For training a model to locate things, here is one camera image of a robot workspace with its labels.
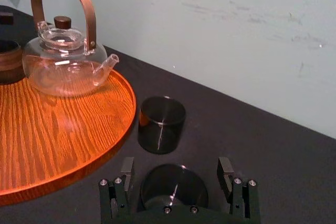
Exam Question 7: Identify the dark brown wooden cup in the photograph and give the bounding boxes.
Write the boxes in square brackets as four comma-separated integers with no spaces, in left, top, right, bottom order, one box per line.
[0,40,27,84]

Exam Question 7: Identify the glass teapot lid, wooden knob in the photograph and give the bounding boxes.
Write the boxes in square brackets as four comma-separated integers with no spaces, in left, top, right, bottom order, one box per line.
[37,15,85,51]

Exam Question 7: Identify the black table cloth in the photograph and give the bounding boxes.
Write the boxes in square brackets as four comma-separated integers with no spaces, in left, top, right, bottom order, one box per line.
[0,5,336,224]

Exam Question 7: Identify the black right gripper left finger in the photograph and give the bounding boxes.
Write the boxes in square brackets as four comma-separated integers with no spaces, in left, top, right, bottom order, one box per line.
[98,156,136,221]

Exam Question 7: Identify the small dark wooden block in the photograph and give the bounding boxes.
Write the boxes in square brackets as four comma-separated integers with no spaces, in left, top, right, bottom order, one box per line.
[0,12,14,26]

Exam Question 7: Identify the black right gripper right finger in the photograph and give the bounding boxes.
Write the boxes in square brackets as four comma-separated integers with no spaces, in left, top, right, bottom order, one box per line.
[217,156,260,221]

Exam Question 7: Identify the dark smoked glass cup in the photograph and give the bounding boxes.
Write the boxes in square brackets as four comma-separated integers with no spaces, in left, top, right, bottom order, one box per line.
[138,95,187,155]
[140,163,209,210]

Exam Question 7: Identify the round orange wooden tray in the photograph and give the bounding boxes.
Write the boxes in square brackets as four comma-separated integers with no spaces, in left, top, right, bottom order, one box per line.
[0,68,138,206]

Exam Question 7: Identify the clear glass teapot, brown handle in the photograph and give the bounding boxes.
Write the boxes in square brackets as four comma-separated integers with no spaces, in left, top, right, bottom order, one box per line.
[22,0,120,98]

